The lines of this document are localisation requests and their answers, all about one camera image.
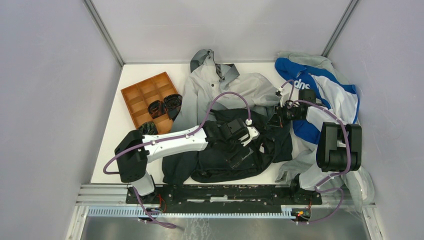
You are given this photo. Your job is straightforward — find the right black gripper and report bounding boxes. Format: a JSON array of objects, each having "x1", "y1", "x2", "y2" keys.
[{"x1": 266, "y1": 101, "x2": 303, "y2": 127}]

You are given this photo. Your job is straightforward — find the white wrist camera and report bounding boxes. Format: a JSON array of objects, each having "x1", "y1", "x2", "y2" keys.
[
  {"x1": 239, "y1": 119, "x2": 260, "y2": 147},
  {"x1": 275, "y1": 87, "x2": 293, "y2": 107}
]

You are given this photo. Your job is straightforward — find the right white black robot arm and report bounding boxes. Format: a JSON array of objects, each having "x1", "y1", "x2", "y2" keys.
[{"x1": 275, "y1": 87, "x2": 362, "y2": 204}]

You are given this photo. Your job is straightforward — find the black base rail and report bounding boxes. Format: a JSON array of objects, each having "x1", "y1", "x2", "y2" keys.
[{"x1": 139, "y1": 184, "x2": 323, "y2": 214}]

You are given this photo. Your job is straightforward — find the grey black zip jacket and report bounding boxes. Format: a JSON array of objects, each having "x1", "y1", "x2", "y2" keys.
[{"x1": 162, "y1": 49, "x2": 293, "y2": 185}]

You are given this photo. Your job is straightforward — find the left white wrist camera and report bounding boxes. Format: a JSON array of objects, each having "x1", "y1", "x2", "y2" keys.
[{"x1": 239, "y1": 119, "x2": 260, "y2": 147}]

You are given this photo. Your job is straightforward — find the blue white jacket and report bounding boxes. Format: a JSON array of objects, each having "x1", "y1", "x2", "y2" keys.
[{"x1": 274, "y1": 57, "x2": 360, "y2": 124}]

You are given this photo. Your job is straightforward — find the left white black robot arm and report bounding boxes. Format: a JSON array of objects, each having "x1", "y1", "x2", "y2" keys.
[{"x1": 114, "y1": 118, "x2": 260, "y2": 204}]

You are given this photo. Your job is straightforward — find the white slotted cable duct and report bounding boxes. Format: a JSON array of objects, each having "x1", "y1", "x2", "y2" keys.
[{"x1": 87, "y1": 206, "x2": 296, "y2": 220}]

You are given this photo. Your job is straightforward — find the orange compartment tray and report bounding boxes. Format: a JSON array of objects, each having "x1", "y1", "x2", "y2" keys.
[{"x1": 120, "y1": 72, "x2": 178, "y2": 134}]

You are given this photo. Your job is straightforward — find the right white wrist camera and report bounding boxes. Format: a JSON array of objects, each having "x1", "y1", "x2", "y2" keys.
[{"x1": 275, "y1": 87, "x2": 293, "y2": 107}]

